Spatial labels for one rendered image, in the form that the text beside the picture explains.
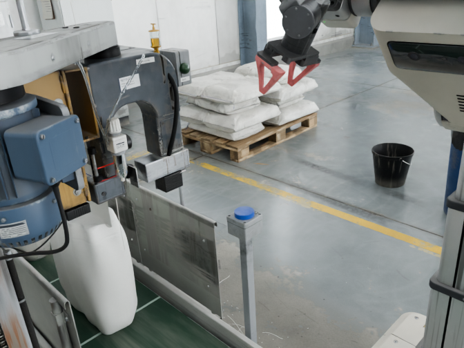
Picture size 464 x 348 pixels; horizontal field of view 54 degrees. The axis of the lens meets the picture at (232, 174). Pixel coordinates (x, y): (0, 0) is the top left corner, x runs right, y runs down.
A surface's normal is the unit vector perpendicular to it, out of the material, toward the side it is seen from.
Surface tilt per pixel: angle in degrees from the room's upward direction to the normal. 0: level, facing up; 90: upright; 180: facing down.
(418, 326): 0
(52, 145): 90
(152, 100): 90
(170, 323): 0
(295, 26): 98
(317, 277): 0
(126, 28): 90
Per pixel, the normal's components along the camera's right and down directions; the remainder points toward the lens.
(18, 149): -0.36, 0.40
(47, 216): 0.88, 0.16
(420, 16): -0.51, -0.49
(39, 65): 0.99, 0.00
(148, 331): -0.06, -0.91
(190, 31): 0.70, 0.25
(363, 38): -0.71, 0.33
